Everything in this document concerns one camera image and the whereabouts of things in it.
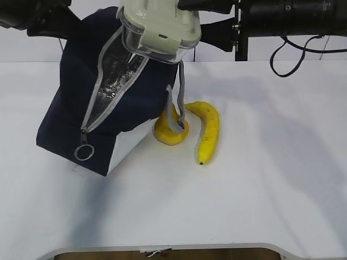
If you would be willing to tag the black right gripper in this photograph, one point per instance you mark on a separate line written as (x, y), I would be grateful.
(227, 35)

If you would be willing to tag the green lid glass food container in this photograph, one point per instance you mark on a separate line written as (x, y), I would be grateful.
(158, 29)

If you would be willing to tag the yellow banana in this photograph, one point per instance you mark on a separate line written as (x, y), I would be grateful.
(210, 138)

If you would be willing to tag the yellow pear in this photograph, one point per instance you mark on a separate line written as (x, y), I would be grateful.
(163, 133)

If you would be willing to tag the navy insulated lunch bag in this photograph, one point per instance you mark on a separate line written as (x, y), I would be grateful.
(108, 98)

